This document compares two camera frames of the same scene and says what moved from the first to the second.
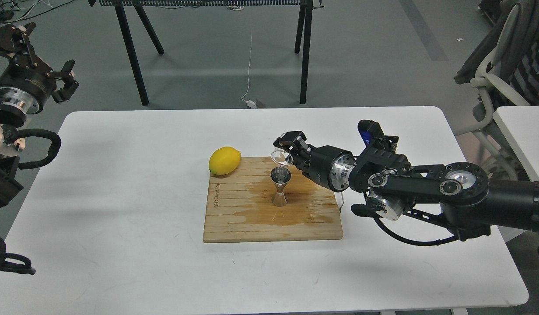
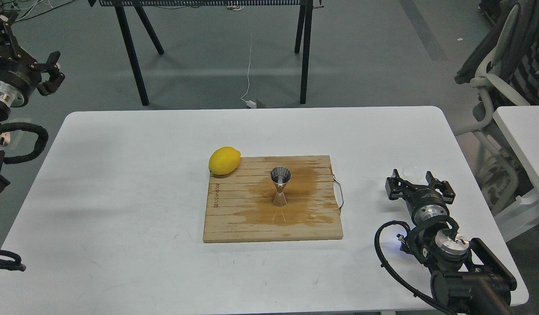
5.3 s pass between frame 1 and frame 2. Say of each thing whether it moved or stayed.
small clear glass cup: moved
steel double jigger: stayed
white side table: stayed
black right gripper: moved
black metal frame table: stayed
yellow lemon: stayed
